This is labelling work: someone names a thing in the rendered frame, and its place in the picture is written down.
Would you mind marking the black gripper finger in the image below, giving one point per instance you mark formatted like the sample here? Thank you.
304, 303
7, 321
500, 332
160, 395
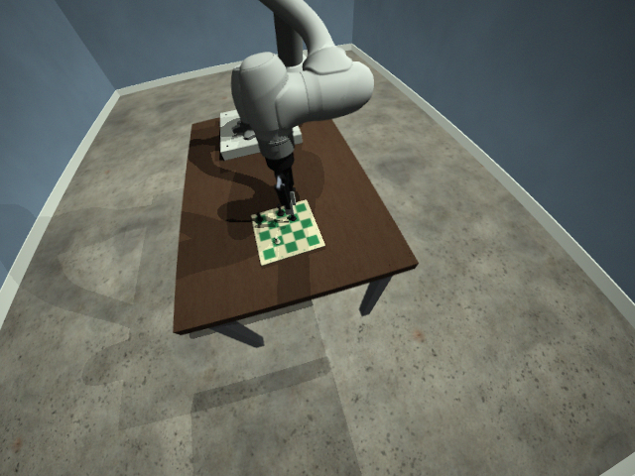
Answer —
291, 188
284, 194

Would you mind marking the green and cream chessboard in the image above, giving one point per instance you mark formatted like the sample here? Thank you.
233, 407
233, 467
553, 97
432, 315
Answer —
297, 237

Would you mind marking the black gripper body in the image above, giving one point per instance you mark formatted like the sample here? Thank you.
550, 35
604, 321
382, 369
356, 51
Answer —
280, 166

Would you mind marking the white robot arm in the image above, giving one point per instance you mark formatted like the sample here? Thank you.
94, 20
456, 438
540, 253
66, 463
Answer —
284, 91

